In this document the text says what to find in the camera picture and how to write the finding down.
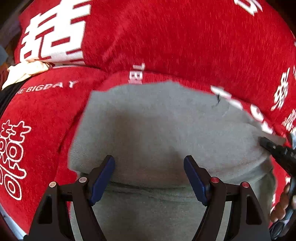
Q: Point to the right hand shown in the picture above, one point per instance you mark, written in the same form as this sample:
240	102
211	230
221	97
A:
279	211

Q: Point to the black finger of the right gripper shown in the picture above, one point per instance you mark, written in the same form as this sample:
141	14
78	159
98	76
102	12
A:
284	156

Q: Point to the grey clothes pile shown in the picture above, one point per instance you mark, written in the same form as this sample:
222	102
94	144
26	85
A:
10	35

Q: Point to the red blanket white lettering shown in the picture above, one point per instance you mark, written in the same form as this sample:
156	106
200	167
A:
39	126

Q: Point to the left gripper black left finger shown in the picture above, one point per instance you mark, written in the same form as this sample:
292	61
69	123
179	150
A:
51	220

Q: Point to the red pillow white characters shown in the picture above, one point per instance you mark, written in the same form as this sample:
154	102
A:
242	50

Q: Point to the grey small sweater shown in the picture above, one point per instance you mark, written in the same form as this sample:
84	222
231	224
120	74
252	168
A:
149	129

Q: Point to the cream cloth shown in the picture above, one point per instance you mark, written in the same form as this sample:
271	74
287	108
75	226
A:
25	70

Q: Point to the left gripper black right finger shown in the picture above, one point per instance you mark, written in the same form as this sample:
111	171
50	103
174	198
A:
246	220

